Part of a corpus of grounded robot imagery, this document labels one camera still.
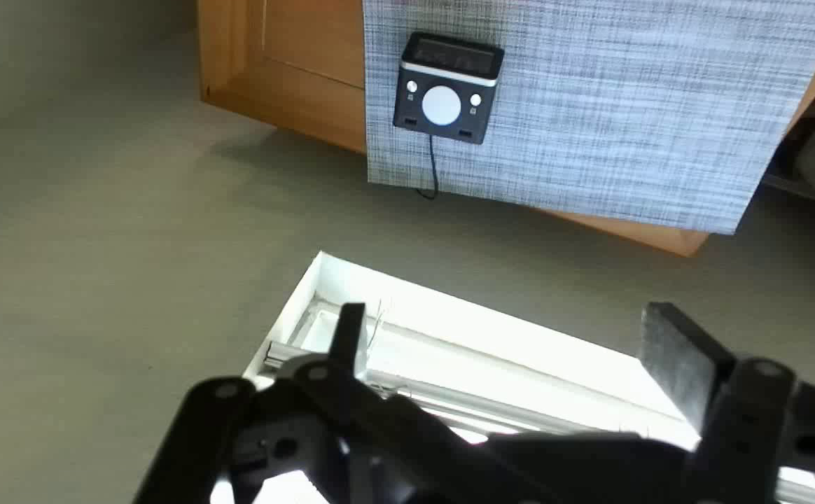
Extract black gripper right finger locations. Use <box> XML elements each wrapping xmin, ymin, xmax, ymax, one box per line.
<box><xmin>640</xmin><ymin>302</ymin><xmax>738</xmax><ymax>431</ymax></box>

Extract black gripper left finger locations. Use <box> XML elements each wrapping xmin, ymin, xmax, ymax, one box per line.
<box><xmin>329</xmin><ymin>302</ymin><xmax>368</xmax><ymax>378</ymax></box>

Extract black clock radio gadget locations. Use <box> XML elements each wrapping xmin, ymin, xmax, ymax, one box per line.
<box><xmin>392</xmin><ymin>31</ymin><xmax>506</xmax><ymax>147</ymax></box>

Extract white window blinds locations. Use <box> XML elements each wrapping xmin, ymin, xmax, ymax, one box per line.
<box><xmin>246</xmin><ymin>255</ymin><xmax>815</xmax><ymax>504</ymax></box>

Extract grey woven placemat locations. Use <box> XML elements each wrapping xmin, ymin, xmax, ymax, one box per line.
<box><xmin>363</xmin><ymin>0</ymin><xmax>815</xmax><ymax>236</ymax></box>

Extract wooden table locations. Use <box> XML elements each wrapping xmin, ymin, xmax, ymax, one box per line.
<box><xmin>196</xmin><ymin>0</ymin><xmax>815</xmax><ymax>255</ymax></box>

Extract thin black gadget cable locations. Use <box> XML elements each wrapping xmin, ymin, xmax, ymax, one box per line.
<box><xmin>417</xmin><ymin>131</ymin><xmax>444</xmax><ymax>201</ymax></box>

